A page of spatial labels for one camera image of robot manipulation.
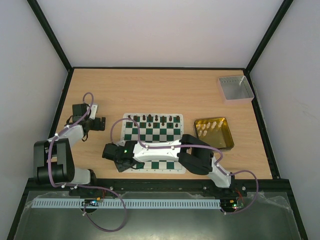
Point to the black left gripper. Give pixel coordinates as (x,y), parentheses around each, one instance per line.
(97,126)

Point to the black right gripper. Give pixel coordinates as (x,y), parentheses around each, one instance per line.
(108,153)

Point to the green white chess board mat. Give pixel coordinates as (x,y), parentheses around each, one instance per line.
(169,127)

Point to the gold tin tray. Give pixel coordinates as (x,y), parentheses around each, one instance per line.
(215,132)

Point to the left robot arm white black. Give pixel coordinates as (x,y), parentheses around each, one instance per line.
(63,170)

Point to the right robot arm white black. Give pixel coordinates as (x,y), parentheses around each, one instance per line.
(194,155)

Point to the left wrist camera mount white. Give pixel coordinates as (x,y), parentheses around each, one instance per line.
(93,111)

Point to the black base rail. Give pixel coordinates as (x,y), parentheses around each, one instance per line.
(205,188)

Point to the white slotted cable duct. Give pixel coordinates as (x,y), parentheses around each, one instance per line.
(74,203)

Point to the black enclosure frame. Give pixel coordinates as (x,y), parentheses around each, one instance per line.
(104,33)

